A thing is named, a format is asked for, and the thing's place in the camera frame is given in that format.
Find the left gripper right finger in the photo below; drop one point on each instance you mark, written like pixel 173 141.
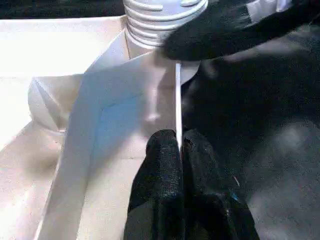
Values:
pixel 210 200

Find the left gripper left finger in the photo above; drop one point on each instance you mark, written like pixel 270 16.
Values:
pixel 157 195

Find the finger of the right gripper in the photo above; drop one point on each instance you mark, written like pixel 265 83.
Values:
pixel 225 30

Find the white plastic table leg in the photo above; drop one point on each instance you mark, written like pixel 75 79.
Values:
pixel 150 20

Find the white plastic table top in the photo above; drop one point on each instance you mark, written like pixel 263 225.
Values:
pixel 55 90

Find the black plastic mat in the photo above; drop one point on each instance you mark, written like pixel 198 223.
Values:
pixel 265 150

